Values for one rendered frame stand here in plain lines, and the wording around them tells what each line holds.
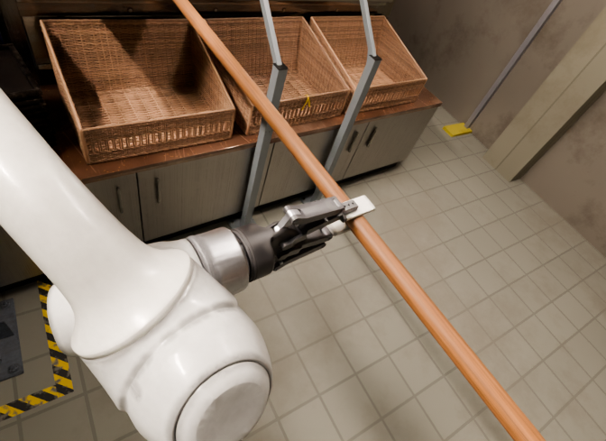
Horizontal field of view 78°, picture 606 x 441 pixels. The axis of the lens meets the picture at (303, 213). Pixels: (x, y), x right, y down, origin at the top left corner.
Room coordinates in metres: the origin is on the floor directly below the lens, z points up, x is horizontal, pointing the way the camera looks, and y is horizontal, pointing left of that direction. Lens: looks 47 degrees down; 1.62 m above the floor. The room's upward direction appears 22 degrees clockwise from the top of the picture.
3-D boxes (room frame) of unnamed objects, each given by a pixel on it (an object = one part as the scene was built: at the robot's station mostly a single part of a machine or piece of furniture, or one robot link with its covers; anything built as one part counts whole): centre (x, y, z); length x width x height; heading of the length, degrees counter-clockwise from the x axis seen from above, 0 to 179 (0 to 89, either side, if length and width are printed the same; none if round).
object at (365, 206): (0.43, -0.07, 1.21); 0.07 x 0.03 x 0.01; 139
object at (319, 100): (1.62, 0.36, 0.72); 0.56 x 0.49 x 0.28; 141
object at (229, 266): (0.25, 0.08, 1.19); 0.09 x 0.06 x 0.09; 49
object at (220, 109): (1.15, 0.75, 0.72); 0.56 x 0.49 x 0.28; 139
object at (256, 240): (0.31, 0.03, 1.19); 0.09 x 0.07 x 0.08; 139
